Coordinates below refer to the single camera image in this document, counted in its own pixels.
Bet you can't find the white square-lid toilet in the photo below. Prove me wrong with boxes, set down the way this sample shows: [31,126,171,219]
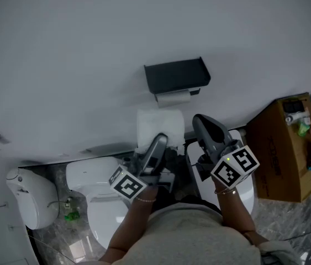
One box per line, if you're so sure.
[185,129,256,218]

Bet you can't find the white toilet paper roll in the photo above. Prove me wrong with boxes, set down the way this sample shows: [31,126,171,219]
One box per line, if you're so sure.
[136,108,186,156]

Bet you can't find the person's black trousers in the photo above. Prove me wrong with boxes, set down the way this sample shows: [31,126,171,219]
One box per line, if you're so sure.
[151,188,224,218]

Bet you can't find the green packet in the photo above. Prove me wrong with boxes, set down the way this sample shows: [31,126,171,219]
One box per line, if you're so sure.
[297,120,310,137]

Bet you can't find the black wall paper holder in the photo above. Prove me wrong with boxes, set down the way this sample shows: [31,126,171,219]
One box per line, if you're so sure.
[143,56,212,97]

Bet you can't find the person's right forearm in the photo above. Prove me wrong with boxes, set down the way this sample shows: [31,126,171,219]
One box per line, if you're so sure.
[212,175,271,248]

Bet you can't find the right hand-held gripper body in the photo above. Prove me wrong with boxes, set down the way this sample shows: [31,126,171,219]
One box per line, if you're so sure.
[195,139,260,189]

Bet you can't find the white round-lid toilet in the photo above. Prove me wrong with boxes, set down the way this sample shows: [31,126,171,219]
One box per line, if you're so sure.
[65,156,134,250]

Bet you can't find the large brown cardboard box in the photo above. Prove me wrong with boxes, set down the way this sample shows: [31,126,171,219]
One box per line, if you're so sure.
[245,92,311,203]

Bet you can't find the person's left forearm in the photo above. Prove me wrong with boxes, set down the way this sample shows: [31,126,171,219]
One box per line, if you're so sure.
[98,188,160,263]

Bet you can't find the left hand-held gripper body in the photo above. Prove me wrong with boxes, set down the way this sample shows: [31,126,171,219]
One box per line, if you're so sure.
[108,150,176,203]

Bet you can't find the white wall urinal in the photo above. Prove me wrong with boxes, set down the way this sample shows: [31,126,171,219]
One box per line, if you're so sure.
[5,167,60,230]

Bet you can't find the person's grey shirt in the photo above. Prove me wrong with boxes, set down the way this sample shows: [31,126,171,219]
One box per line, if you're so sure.
[108,204,299,265]

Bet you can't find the green plastic bottle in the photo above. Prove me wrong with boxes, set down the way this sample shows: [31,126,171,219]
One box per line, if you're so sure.
[64,211,80,222]

